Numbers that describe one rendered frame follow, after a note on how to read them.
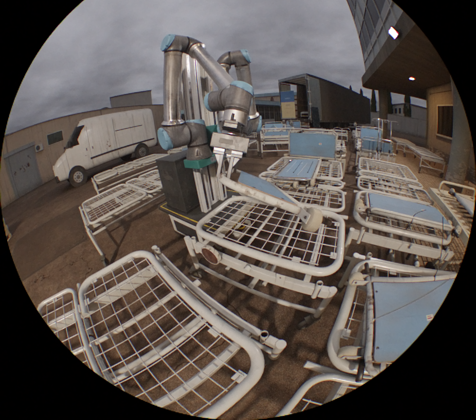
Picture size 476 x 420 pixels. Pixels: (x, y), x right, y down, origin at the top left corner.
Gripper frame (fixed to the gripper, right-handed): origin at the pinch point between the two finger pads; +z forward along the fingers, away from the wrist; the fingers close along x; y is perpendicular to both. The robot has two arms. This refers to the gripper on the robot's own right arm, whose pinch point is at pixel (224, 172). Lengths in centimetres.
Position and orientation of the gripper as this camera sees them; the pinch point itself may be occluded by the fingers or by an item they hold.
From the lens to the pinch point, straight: 58.2
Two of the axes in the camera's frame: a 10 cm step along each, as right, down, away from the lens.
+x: -9.8, -2.0, 0.1
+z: -1.9, 9.7, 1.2
